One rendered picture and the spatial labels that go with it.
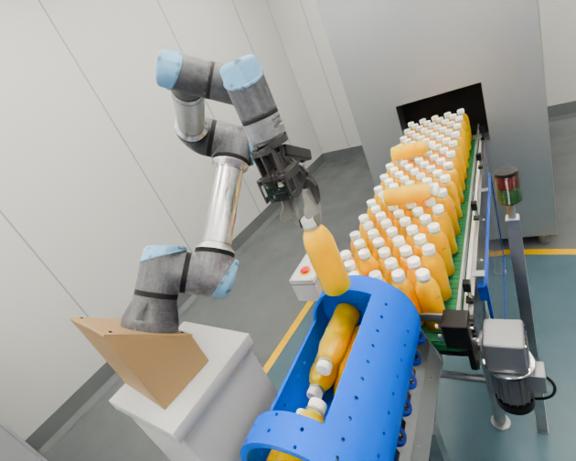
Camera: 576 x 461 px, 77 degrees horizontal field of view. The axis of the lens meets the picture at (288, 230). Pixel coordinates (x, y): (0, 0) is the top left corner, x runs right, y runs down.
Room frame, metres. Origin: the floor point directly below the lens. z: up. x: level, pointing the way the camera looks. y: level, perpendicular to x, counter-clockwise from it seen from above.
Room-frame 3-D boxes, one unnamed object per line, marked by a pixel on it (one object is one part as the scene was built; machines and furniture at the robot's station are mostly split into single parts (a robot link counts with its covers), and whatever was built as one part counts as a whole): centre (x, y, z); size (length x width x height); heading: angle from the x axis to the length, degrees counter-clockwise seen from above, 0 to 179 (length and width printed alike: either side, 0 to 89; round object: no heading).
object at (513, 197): (0.92, -0.65, 1.18); 0.06 x 0.06 x 0.05
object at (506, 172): (0.92, -0.65, 1.18); 0.06 x 0.06 x 0.16
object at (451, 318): (0.75, -0.32, 0.95); 0.10 x 0.07 x 0.10; 53
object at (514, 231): (0.92, -0.65, 0.55); 0.04 x 0.04 x 1.10; 53
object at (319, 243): (0.74, -0.05, 1.36); 0.07 x 0.07 x 0.19
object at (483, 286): (1.19, -0.72, 0.70); 0.80 x 0.05 x 0.50; 143
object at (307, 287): (1.18, -0.03, 1.05); 0.20 x 0.10 x 0.10; 143
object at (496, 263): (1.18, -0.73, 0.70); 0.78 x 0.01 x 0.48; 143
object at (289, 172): (0.72, -0.04, 1.60); 0.09 x 0.08 x 0.12; 142
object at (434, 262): (0.96, -0.38, 0.99); 0.07 x 0.07 x 0.19
